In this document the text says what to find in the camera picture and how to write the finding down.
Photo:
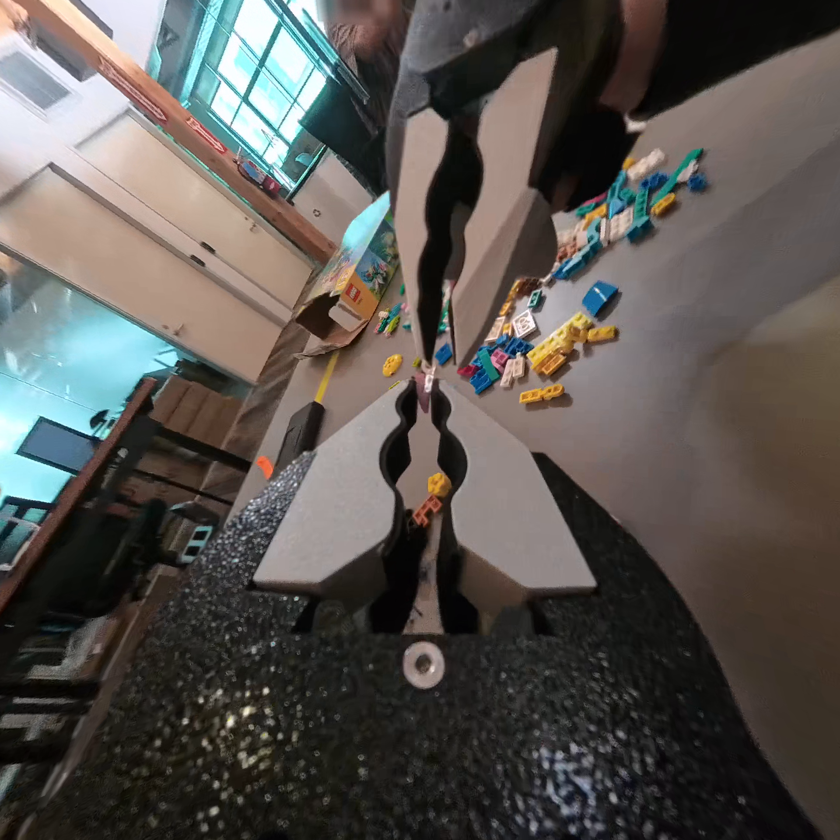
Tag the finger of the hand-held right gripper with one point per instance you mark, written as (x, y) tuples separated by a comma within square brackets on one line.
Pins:
[(512, 229), (413, 184)]

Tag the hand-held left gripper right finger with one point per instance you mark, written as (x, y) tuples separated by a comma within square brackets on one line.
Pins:
[(525, 525)]

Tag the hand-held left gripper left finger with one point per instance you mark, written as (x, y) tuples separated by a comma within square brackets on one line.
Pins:
[(321, 518)]

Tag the pile of colourful toy bricks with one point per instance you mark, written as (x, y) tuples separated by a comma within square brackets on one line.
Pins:
[(630, 210)]

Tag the pink sloped toy brick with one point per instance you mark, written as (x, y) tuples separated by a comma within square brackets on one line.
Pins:
[(425, 394)]

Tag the small white toy brick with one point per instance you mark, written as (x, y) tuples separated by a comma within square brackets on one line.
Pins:
[(430, 373)]

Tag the person's right forearm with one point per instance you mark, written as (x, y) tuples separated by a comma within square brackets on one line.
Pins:
[(722, 52)]

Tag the grey desk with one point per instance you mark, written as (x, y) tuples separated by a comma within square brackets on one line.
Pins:
[(689, 295)]

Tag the person's right hand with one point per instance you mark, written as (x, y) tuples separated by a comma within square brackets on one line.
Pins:
[(633, 59)]

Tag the orange tape tab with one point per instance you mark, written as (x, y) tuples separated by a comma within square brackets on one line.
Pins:
[(264, 467)]

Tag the black rectangular block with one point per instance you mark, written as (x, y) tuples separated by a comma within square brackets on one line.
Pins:
[(300, 433)]

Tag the colourful cardboard box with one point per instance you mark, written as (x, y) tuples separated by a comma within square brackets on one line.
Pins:
[(364, 262)]

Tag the yellow round toy brick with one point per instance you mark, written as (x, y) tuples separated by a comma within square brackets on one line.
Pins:
[(439, 484)]

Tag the orange angled toy brick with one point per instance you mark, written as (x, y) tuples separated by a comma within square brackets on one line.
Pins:
[(428, 510)]

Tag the blue curved toy brick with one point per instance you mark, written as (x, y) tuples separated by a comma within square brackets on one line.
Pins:
[(600, 298)]

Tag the yellow tape strip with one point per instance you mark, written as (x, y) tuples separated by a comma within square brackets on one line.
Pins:
[(326, 377)]

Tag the red fire extinguisher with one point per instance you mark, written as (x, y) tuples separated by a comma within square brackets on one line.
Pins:
[(259, 177)]

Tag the yellow round toy plate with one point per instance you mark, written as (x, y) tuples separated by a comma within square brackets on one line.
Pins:
[(392, 365)]

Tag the stack of cardboard boxes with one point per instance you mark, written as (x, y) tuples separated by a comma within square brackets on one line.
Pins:
[(190, 407)]

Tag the paned window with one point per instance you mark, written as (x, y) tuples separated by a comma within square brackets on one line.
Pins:
[(262, 72)]

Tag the white door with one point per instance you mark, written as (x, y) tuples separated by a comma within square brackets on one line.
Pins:
[(197, 197), (98, 262)]

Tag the brown wooden table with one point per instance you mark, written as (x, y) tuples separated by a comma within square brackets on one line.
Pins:
[(85, 485)]

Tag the black monitor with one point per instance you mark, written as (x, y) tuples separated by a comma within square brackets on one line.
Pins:
[(56, 446)]

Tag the glass office partition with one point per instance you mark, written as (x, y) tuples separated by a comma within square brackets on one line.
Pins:
[(65, 367)]

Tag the wooden post with red signs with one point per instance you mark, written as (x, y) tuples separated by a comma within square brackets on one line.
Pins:
[(305, 236)]

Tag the black wall speaker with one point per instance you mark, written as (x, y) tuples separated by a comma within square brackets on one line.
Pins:
[(65, 52)]

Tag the wall vent grille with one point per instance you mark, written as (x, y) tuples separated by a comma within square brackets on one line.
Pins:
[(33, 79)]

